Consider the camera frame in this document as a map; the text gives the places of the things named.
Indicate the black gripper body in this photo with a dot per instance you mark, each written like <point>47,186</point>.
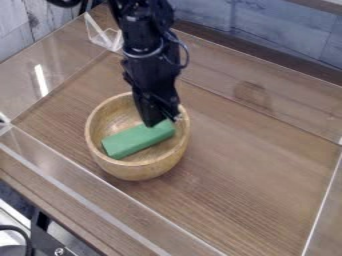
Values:
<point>151,71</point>

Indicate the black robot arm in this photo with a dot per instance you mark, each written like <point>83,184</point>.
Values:
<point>144,20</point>

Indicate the clear acrylic corner bracket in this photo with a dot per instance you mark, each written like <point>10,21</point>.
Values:
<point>107,38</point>

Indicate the black metal table frame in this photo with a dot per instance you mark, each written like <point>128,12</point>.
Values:
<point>52,240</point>

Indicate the wooden bowl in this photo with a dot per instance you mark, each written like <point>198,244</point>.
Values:
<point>111,117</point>

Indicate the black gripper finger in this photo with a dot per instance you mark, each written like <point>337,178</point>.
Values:
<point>168,107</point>
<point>150,108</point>

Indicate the clear acrylic tray wall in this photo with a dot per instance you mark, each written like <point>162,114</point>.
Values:
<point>124,218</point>

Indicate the green rectangular block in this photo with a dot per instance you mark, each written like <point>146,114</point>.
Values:
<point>136,138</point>

